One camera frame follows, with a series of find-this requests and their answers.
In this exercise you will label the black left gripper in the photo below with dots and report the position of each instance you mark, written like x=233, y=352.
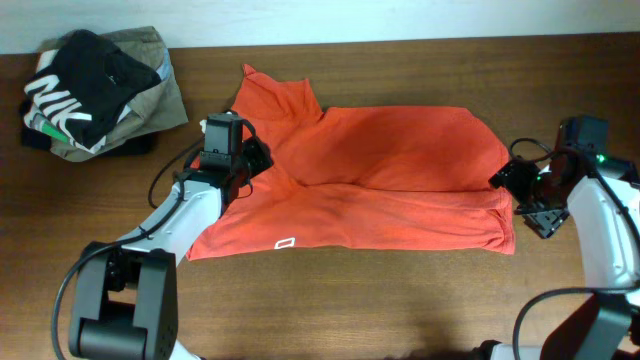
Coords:
x=260, y=156

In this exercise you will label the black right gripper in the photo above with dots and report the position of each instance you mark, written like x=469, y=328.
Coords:
x=512, y=176

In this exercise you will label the red orange t-shirt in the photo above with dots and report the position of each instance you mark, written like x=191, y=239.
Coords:
x=383, y=178

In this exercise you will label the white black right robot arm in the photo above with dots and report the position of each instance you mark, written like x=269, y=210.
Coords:
x=601, y=195

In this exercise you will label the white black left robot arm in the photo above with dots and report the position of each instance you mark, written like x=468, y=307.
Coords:
x=126, y=300

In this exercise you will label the khaki folded garment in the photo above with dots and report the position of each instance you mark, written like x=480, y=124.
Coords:
x=159, y=108

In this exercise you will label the black white striped garment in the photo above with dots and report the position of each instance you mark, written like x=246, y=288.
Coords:
x=86, y=89

